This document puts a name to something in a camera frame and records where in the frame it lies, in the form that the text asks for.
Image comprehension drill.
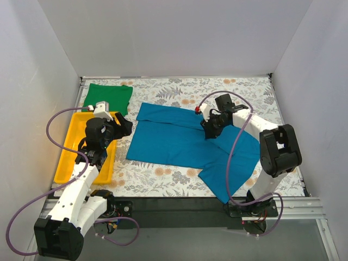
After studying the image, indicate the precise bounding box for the blue t shirt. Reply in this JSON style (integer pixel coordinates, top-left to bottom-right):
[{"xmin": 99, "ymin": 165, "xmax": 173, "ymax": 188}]
[{"xmin": 126, "ymin": 103, "xmax": 260, "ymax": 203}]

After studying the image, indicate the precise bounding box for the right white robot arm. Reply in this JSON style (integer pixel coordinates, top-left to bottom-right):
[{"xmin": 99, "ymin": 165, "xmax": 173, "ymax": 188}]
[{"xmin": 195, "ymin": 91, "xmax": 302, "ymax": 214}]

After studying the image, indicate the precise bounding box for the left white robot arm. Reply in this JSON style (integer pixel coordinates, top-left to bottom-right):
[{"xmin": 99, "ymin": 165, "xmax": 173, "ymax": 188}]
[{"xmin": 34, "ymin": 112, "xmax": 133, "ymax": 260}]

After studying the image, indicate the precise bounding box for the folded green t shirt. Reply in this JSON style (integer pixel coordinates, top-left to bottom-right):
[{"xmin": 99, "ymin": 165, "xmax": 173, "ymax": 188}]
[{"xmin": 83, "ymin": 84, "xmax": 133, "ymax": 116}]

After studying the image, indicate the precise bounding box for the yellow plastic tray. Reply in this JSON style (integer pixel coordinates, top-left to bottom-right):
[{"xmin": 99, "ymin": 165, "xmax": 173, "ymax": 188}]
[{"xmin": 54, "ymin": 112, "xmax": 117, "ymax": 185}]

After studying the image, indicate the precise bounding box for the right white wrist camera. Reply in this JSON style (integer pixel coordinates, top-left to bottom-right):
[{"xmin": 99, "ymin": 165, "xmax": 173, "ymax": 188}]
[{"xmin": 195, "ymin": 103, "xmax": 213, "ymax": 122}]

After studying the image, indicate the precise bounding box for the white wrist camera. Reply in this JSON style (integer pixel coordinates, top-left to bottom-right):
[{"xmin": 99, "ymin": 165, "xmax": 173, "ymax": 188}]
[
  {"xmin": 87, "ymin": 101, "xmax": 113, "ymax": 121},
  {"xmin": 195, "ymin": 103, "xmax": 213, "ymax": 122}
]

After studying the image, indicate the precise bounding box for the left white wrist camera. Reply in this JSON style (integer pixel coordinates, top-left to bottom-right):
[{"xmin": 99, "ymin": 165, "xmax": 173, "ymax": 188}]
[{"xmin": 87, "ymin": 101, "xmax": 113, "ymax": 121}]

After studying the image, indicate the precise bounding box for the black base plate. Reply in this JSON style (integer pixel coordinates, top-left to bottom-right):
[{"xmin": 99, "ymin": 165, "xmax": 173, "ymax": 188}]
[{"xmin": 84, "ymin": 196, "xmax": 281, "ymax": 231}]

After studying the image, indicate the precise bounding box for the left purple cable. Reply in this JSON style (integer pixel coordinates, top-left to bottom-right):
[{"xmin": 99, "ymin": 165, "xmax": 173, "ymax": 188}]
[{"xmin": 6, "ymin": 107, "xmax": 140, "ymax": 256}]

